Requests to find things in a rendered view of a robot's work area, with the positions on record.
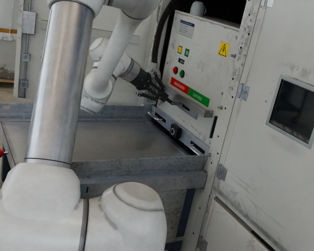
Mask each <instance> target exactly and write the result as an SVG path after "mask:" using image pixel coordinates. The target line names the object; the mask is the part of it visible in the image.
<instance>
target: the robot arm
mask: <svg viewBox="0 0 314 251"><path fill-rule="evenodd" d="M160 1H161V0H46V3H47V5H48V8H49V10H50V14H49V19H48V25H47V30H46V36H45V42H44V47H43V53H42V58H41V63H40V72H39V77H38V83H37V88H36V94H35V99H34V105H33V111H32V116H31V122H30V127H29V133H28V138H27V144H26V149H25V155H24V160H23V163H19V164H17V165H16V166H15V167H14V168H12V169H11V170H10V171H9V172H8V174H7V176H6V179H5V181H4V183H3V185H2V188H1V189H0V251H164V248H165V242H166V235H167V225H166V218H165V213H164V209H163V205H162V202H161V199H160V197H159V195H158V193H157V192H156V191H155V190H154V189H152V188H151V187H149V186H147V185H144V184H142V183H138V182H124V183H119V184H115V185H113V186H111V187H110V188H108V189H107V190H105V191H104V192H103V194H102V196H99V197H95V198H91V199H82V198H81V191H80V181H79V178H78V177H77V175H76V174H75V172H74V171H73V170H72V169H71V164H72V157H73V150H74V144H75V137H76V130H77V124H78V118H79V111H80V109H81V110H83V111H85V112H87V113H89V114H92V115H93V114H96V113H98V112H99V111H100V110H101V109H102V108H103V107H104V105H105V104H106V102H107V101H108V99H109V97H110V95H111V93H112V91H113V88H114V83H115V81H116V79H117V78H118V77H120V78H122V79H124V80H126V81H127V82H130V83H131V84H133V85H134V86H135V87H136V89H137V92H136V95H137V96H139V97H145V98H148V99H151V100H153V101H157V100H158V99H160V100H161V101H163V102H165V101H167V102H168V103H170V104H171V102H173V101H172V100H170V99H169V98H168V97H169V95H168V94H167V93H166V92H165V89H166V87H165V86H164V84H163V83H162V81H161V80H160V79H159V77H158V76H157V72H156V71H154V70H152V72H150V73H149V72H146V71H144V70H143V69H142V68H141V67H140V65H139V64H138V63H137V62H136V61H135V60H133V59H132V58H131V57H130V56H129V55H128V54H127V52H126V51H125V49H126V47H127V45H128V44H129V42H130V40H131V38H132V36H133V34H134V32H135V30H136V29H137V27H138V26H139V24H140V23H141V22H142V21H144V20H145V19H146V18H147V17H149V16H150V15H151V13H152V12H153V11H154V10H155V9H156V8H157V6H158V4H159V3H160ZM103 5H107V6H111V7H115V8H119V18H118V21H117V23H116V26H115V28H114V30H113V33H112V35H111V37H110V39H107V38H97V39H96V40H95V41H94V42H93V43H92V44H91V46H90V47H89V45H90V38H91V31H92V25H93V19H94V18H95V17H96V16H97V15H98V14H99V12H100V10H101V8H102V6H103ZM88 51H89V53H90V55H91V58H92V59H93V60H94V64H93V68H92V70H91V71H90V73H89V74H88V75H87V76H86V78H85V71H86V65H87V58H88ZM151 76H153V77H154V78H155V80H156V81H157V82H158V84H159V85H160V87H161V89H160V88H159V87H158V86H157V85H155V84H154V83H153V82H152V77H151ZM84 78H85V79H84ZM150 85H152V86H153V87H154V88H156V89H157V90H158V91H159V92H160V93H159V95H158V94H157V93H156V92H154V91H153V90H152V89H150V88H149V87H150ZM140 90H148V91H149V92H151V93H152V94H153V95H155V97H153V96H150V95H148V94H145V93H142V91H140Z"/></svg>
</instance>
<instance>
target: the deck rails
mask: <svg viewBox="0 0 314 251"><path fill-rule="evenodd" d="M33 105H34V103H0V121H31V116H32V111H33ZM3 106H10V109H3V108H2V107H3ZM144 112H145V106H121V105H104V107H103V108H102V109H101V110H100V111H99V112H98V113H96V114H93V115H92V114H89V113H87V112H85V111H83V110H81V109H80V111H79V118H78V121H132V122H145V121H146V120H145V119H143V118H144ZM205 159H206V156H205V155H191V156H170V157H150V158H130V159H110V160H89V161H72V164H71V169H72V170H73V171H74V172H75V174H76V175H77V177H78V178H79V181H84V180H97V179H111V178H124V177H138V176H151V175H165V174H178V173H191V172H203V167H204V163H205Z"/></svg>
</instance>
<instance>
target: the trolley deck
mask: <svg viewBox="0 0 314 251"><path fill-rule="evenodd" d="M30 122H31V121H0V136H1V139H2V143H3V146H4V149H5V152H8V154H7V159H8V162H9V165H10V168H11V169H12V168H14V167H15V166H16V165H17V164H19V163H23V160H24V155H25V149H26V144H27V138H28V133H29V127H30ZM170 156H185V155H183V154H182V153H181V152H180V151H179V150H178V149H177V148H176V147H174V146H173V145H172V144H171V143H170V142H169V141H168V140H166V139H165V138H164V137H163V136H162V135H161V134H160V133H158V132H157V131H156V130H155V129H154V128H153V127H152V126H150V125H149V124H148V123H147V122H132V121H78V124H77V130H76V137H75V144H74V150H73V157H72V161H89V160H110V159H130V158H150V157H170ZM206 177H207V174H205V173H204V172H191V173H178V174H165V175H151V176H138V177H124V178H111V179H97V180H84V181H80V191H81V198H82V199H91V198H95V197H99V196H102V194H103V192H104V191H105V190H107V189H108V188H110V187H111V186H113V185H115V184H119V183H124V182H138V183H142V184H144V185H147V186H149V187H151V188H152V189H154V190H155V191H156V192H165V191H175V190H186V189H196V188H204V185H205V181H206Z"/></svg>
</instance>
